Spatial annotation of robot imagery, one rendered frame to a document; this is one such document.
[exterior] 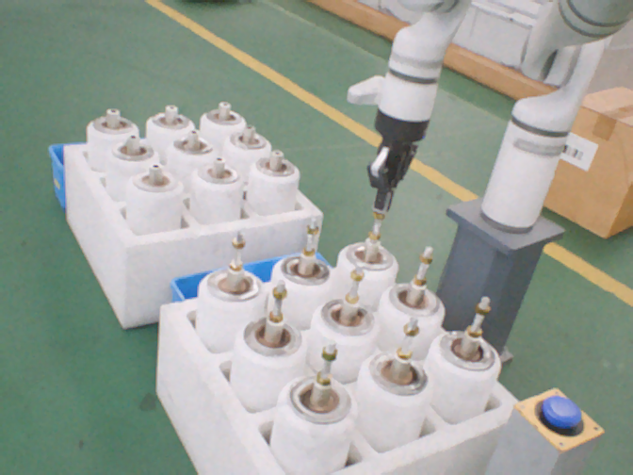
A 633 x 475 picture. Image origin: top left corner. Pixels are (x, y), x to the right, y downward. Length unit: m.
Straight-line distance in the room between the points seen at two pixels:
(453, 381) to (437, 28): 0.46
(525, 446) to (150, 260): 0.69
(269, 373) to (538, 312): 0.82
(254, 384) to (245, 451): 0.08
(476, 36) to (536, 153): 1.99
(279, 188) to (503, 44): 1.85
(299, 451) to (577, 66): 0.66
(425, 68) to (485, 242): 0.36
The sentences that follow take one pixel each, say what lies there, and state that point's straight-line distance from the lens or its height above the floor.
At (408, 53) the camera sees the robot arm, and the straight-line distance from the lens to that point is 0.92.
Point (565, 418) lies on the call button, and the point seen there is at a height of 0.33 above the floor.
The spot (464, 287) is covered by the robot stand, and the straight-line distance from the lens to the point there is 1.22.
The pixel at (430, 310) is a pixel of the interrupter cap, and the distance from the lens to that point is 1.00.
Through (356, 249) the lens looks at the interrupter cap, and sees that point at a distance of 1.09.
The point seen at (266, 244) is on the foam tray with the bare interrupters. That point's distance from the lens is 1.29.
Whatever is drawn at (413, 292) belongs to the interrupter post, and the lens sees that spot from 1.00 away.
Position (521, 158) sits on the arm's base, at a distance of 1.12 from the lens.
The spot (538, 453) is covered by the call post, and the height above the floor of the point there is 0.29.
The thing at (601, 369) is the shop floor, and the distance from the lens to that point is 1.48.
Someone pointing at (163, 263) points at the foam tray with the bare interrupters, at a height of 0.13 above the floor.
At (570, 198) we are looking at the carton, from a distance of 1.99.
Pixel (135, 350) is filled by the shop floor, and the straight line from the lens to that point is 1.24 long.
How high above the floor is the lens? 0.83
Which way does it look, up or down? 32 degrees down
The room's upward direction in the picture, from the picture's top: 11 degrees clockwise
